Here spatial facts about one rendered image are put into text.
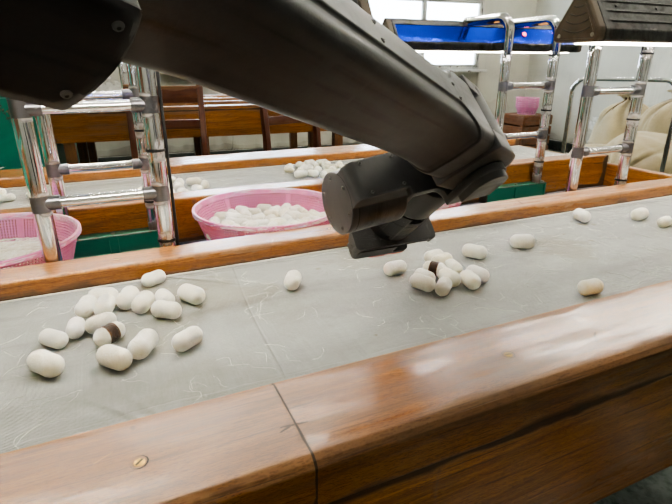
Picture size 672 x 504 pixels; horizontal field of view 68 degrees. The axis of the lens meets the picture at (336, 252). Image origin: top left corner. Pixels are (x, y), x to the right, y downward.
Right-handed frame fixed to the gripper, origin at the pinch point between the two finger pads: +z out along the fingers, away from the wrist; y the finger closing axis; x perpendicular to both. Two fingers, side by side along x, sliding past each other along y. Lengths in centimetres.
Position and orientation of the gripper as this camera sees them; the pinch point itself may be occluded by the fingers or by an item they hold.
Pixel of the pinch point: (359, 247)
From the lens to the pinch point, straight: 63.4
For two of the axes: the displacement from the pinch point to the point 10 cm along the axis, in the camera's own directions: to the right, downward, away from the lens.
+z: -3.2, 3.6, 8.8
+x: 2.7, 9.2, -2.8
